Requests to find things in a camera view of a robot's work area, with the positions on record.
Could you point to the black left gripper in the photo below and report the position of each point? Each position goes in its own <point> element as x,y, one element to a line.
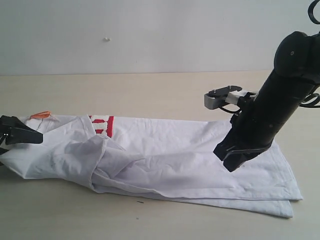
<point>13,131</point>

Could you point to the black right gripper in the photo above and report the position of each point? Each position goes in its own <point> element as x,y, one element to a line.
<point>253,131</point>

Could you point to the white t-shirt red lettering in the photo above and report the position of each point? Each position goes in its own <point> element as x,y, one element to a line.
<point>154,158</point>

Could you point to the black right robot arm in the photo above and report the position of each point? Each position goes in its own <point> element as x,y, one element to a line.
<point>295,76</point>

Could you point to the orange neck tag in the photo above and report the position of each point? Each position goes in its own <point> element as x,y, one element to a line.
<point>41,115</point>

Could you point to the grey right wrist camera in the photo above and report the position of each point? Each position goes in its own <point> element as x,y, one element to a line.
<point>228,95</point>

